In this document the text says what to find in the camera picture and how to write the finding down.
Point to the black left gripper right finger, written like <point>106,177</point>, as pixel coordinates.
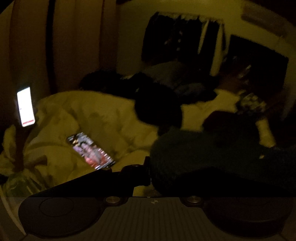
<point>239,193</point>

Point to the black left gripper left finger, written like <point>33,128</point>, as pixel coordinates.
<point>74,206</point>

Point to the large dark garment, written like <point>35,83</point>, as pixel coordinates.
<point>215,111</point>

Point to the white floral duvet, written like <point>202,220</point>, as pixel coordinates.
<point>42,158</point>

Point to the checkered folded cloth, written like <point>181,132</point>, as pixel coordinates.
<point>252,102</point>

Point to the glowing white phone screen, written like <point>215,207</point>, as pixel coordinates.
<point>25,107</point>

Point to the dark wall television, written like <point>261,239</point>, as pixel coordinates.
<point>256,68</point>

